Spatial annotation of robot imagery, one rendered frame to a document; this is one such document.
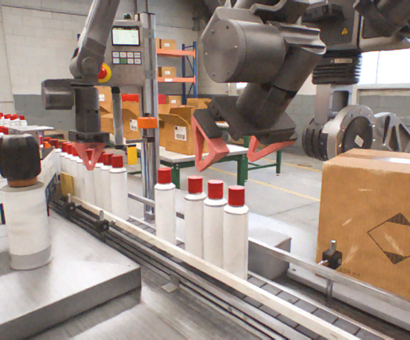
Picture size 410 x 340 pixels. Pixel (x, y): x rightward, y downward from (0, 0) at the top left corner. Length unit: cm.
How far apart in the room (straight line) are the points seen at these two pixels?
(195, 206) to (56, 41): 819
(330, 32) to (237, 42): 75
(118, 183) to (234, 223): 47
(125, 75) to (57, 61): 768
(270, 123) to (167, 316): 47
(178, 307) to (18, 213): 40
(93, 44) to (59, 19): 801
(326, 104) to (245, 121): 65
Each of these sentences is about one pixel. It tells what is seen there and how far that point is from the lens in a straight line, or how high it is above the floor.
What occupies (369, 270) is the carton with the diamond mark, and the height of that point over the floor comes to 90.
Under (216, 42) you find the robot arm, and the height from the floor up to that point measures 131.
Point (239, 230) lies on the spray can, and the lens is 69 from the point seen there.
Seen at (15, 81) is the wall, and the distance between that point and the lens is 860.
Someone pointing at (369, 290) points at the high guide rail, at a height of 96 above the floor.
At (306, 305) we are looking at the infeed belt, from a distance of 72.
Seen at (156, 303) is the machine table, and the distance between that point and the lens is 79.
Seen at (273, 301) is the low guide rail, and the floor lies 91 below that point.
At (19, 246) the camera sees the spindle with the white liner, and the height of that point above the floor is 94.
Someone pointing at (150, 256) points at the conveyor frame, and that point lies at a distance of 90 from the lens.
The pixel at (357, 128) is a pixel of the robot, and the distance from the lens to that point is 105.
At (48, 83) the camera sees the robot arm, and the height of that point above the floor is 129.
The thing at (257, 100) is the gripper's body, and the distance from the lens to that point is 40.
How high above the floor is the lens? 127
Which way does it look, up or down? 13 degrees down
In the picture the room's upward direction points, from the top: straight up
